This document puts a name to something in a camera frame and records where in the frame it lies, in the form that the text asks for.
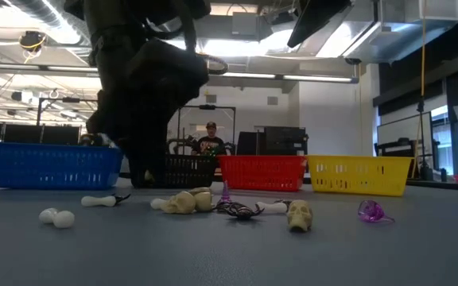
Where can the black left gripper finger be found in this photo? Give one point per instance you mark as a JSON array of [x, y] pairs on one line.
[[137, 163], [159, 159]]

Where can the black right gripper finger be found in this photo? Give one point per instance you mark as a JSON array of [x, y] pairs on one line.
[[316, 16]]

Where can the blue plastic basket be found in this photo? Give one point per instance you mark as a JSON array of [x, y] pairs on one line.
[[54, 167]]

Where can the black background robot arm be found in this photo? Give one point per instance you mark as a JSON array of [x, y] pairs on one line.
[[181, 147]]

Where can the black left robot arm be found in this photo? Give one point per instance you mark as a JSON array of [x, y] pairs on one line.
[[109, 59]]

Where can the black plastic basket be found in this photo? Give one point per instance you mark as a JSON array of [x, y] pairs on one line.
[[191, 171]]

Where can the person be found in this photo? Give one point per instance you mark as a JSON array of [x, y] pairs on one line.
[[90, 140], [210, 144]]

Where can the grey ceiling box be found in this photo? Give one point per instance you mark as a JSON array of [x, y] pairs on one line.
[[245, 24]]

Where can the long ceiling light strip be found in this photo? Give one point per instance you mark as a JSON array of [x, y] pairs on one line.
[[253, 74]]

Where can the black monitor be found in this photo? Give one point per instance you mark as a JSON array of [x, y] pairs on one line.
[[249, 143]]

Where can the red plastic basket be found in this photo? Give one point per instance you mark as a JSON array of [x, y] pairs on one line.
[[261, 172]]

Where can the black equipment case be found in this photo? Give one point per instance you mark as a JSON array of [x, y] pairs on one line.
[[284, 139]]

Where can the whiteboard on stand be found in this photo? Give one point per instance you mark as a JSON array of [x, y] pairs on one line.
[[400, 129]]

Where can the black equipment cart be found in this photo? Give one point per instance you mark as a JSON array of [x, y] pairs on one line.
[[396, 148]]

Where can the yellow plastic basket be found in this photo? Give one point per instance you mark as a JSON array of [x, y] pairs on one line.
[[360, 175]]

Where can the black tripod stand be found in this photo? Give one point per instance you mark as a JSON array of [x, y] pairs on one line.
[[425, 172]]

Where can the small dark bottle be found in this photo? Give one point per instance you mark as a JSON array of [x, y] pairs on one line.
[[444, 175]]

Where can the black metal frame rig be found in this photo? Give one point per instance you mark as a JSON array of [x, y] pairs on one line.
[[207, 107], [70, 99]]

